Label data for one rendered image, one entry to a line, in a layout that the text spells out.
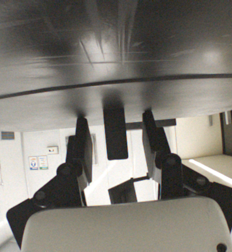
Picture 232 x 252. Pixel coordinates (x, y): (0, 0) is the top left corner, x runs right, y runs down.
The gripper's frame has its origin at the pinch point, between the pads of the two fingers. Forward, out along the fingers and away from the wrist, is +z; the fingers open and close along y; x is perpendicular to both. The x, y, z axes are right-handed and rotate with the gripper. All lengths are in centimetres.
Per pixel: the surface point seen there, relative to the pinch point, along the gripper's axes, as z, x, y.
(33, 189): 233, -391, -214
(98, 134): 305, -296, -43
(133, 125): 54, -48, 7
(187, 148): 95, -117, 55
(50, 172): 258, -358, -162
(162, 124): 52, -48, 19
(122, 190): 86, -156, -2
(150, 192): 203, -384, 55
